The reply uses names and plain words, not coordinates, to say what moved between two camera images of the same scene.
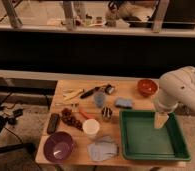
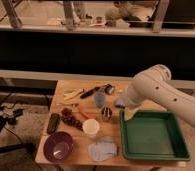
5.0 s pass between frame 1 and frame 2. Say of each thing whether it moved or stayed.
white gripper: moved
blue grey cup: stayed
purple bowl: stayed
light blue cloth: stayed
